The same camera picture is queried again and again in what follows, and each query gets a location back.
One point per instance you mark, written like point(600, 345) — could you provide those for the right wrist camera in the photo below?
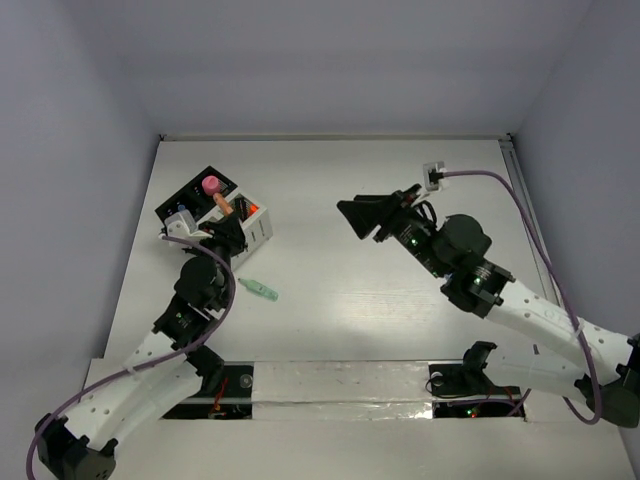
point(434, 174)

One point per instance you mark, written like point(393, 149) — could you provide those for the orange-capped black highlighter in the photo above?
point(252, 207)

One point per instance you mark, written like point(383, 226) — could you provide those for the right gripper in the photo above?
point(364, 211)

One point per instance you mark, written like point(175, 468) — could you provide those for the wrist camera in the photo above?
point(180, 225)
point(434, 174)

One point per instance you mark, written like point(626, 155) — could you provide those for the aluminium side rail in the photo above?
point(549, 286)

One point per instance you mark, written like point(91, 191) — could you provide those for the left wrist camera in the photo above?
point(180, 225)

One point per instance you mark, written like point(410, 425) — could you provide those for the black slotted organizer box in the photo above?
point(193, 197)

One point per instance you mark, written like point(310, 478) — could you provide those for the pink-capped clear pencil tube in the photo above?
point(211, 185)

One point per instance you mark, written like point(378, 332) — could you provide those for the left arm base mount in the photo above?
point(231, 400)

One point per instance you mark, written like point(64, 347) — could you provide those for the white slotted organizer box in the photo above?
point(257, 228)

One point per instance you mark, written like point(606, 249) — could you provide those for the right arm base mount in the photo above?
point(461, 390)

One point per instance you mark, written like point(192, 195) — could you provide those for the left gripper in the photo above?
point(228, 230)

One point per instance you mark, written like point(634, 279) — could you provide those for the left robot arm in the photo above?
point(81, 438)

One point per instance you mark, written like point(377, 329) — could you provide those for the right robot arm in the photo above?
point(576, 360)

